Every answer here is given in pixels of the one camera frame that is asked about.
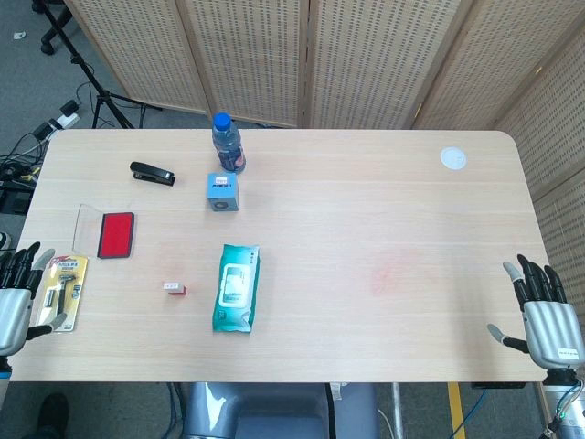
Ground red ink pad black case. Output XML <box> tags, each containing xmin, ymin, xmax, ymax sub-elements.
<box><xmin>72</xmin><ymin>203</ymin><xmax>137</xmax><ymax>262</ymax></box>

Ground small blue cardboard box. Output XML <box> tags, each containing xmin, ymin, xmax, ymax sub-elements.
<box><xmin>205</xmin><ymin>172</ymin><xmax>241</xmax><ymax>213</ymax></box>

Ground black shoe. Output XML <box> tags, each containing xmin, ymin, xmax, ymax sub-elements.
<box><xmin>36</xmin><ymin>392</ymin><xmax>70</xmax><ymax>439</ymax></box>

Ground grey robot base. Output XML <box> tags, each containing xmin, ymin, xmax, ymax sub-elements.
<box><xmin>182</xmin><ymin>381</ymin><xmax>380</xmax><ymax>439</ymax></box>

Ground black office chair base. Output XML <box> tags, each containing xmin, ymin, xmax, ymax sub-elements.
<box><xmin>39</xmin><ymin>13</ymin><xmax>72</xmax><ymax>57</ymax></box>

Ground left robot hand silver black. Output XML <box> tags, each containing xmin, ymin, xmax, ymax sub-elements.
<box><xmin>0</xmin><ymin>241</ymin><xmax>68</xmax><ymax>359</ymax></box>

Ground green wet wipes pack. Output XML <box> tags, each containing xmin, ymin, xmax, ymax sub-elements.
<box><xmin>211</xmin><ymin>243</ymin><xmax>261</xmax><ymax>336</ymax></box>

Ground black floor cable bundle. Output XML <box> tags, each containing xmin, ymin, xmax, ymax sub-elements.
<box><xmin>0</xmin><ymin>121</ymin><xmax>51</xmax><ymax>216</ymax></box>

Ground white round cable grommet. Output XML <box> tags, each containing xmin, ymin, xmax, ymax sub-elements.
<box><xmin>440</xmin><ymin>145</ymin><xmax>469</xmax><ymax>171</ymax></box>

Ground metal table leg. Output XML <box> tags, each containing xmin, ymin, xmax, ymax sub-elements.
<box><xmin>391</xmin><ymin>382</ymin><xmax>407</xmax><ymax>439</ymax></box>

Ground blue cable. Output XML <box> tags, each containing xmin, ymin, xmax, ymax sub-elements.
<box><xmin>464</xmin><ymin>388</ymin><xmax>486</xmax><ymax>439</ymax></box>

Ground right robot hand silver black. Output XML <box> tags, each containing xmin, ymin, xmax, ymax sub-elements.
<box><xmin>486</xmin><ymin>253</ymin><xmax>585</xmax><ymax>369</ymax></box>

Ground water bottle with blue cap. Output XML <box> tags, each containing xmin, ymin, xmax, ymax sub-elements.
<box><xmin>211</xmin><ymin>112</ymin><xmax>248</xmax><ymax>174</ymax></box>

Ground black stapler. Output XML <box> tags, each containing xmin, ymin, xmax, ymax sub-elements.
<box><xmin>129</xmin><ymin>161</ymin><xmax>177</xmax><ymax>187</ymax></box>

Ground white power strip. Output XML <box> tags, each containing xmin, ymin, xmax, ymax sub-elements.
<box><xmin>47</xmin><ymin>113</ymin><xmax>80</xmax><ymax>132</ymax></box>

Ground razor in yellow blister pack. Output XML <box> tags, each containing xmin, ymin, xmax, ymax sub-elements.
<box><xmin>35</xmin><ymin>254</ymin><xmax>90</xmax><ymax>334</ymax></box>

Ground black tripod stand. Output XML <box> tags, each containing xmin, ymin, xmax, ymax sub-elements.
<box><xmin>41</xmin><ymin>0</ymin><xmax>162</xmax><ymax>130</ymax></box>

